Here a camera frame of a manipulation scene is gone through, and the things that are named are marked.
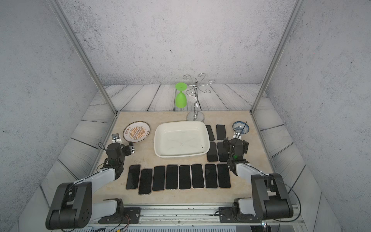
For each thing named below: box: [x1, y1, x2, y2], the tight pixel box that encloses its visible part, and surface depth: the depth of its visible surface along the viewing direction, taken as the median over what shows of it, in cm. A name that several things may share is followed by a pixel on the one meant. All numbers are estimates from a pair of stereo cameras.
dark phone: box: [206, 142, 218, 162], surface depth 96 cm
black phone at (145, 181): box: [138, 168, 153, 195], surface depth 86 cm
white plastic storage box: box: [154, 120, 211, 158], surface depth 105 cm
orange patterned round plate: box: [122, 120, 151, 143], surface depth 110 cm
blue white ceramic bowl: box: [232, 120, 250, 135], surface depth 110 cm
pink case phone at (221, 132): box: [215, 123, 227, 142], surface depth 110 cm
